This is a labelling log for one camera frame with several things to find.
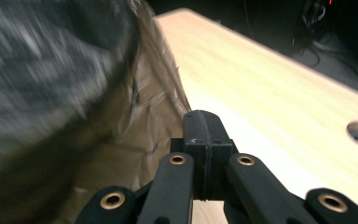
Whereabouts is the black plastic garbage bag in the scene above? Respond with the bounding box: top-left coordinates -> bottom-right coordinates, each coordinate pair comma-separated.
0,0 -> 193,224

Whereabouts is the black floor cable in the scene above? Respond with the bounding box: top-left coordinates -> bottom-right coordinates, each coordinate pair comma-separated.
310,40 -> 358,96

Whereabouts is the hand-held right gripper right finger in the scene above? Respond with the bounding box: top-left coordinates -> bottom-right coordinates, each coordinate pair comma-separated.
205,110 -> 239,201

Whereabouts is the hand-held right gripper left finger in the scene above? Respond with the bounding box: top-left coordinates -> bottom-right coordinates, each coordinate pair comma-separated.
170,109 -> 212,201

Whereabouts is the coiled black cable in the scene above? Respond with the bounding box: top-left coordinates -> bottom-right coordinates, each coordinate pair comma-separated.
300,0 -> 328,30

